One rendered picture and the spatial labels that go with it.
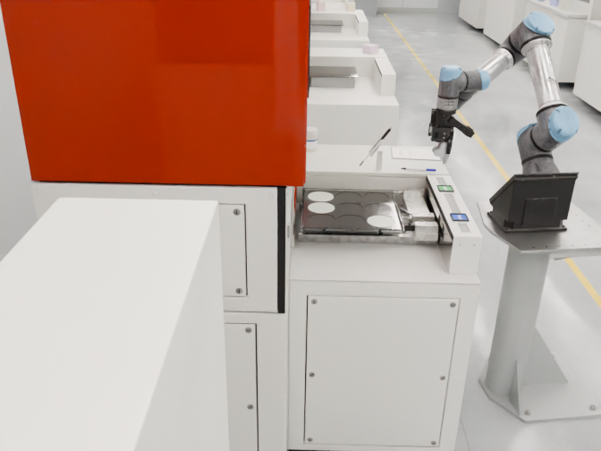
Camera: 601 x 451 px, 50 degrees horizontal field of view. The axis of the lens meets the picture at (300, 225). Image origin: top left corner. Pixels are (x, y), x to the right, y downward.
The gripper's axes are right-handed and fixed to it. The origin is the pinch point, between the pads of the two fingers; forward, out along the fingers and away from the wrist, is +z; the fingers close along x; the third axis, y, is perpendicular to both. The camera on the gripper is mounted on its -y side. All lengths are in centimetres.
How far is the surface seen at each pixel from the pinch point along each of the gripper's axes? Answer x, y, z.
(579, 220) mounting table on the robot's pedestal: 1, -55, 24
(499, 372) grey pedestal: 9, -31, 92
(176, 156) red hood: 70, 88, -25
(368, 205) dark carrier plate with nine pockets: 7.3, 29.0, 15.9
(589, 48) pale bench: -496, -262, 43
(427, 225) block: 26.5, 10.0, 15.0
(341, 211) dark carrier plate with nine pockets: 13.6, 39.9, 15.9
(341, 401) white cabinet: 51, 39, 74
